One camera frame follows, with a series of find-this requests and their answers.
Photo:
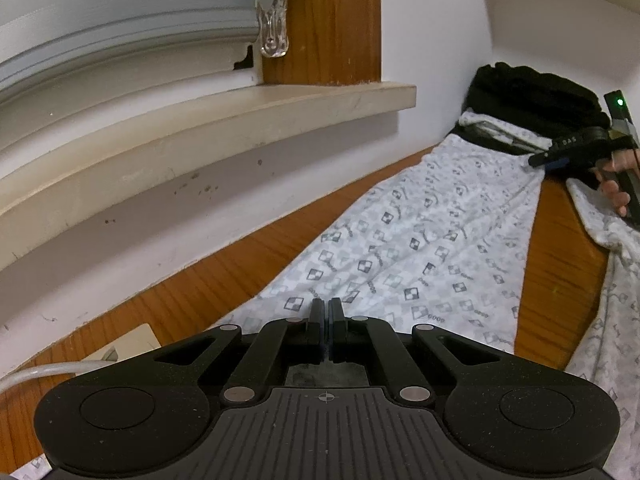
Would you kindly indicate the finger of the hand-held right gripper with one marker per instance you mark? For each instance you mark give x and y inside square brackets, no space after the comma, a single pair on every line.
[560,155]

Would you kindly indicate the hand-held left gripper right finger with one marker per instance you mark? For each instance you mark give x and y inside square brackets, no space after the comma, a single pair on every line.
[334,330]

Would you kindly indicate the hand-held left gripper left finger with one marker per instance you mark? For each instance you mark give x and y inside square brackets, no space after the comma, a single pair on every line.
[319,330]

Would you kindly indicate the white patterned pants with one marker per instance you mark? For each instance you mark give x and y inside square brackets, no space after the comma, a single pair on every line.
[425,240]

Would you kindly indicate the person's right hand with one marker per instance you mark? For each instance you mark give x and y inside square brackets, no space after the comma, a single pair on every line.
[617,192]

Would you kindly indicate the black folded garment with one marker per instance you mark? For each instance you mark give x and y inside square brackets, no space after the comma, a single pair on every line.
[550,120]

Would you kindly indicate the white patterned folded garment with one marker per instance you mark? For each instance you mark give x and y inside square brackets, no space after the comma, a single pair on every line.
[520,135]

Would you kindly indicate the cream socket plate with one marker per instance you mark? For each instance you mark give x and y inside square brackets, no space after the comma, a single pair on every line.
[135,342]

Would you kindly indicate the cream window sill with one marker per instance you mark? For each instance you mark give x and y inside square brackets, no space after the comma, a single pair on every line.
[175,150]

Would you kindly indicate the white window blinds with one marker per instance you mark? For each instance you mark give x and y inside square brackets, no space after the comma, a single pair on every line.
[125,20]

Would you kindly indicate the wooden window frame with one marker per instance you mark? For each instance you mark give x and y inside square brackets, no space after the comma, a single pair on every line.
[325,20]

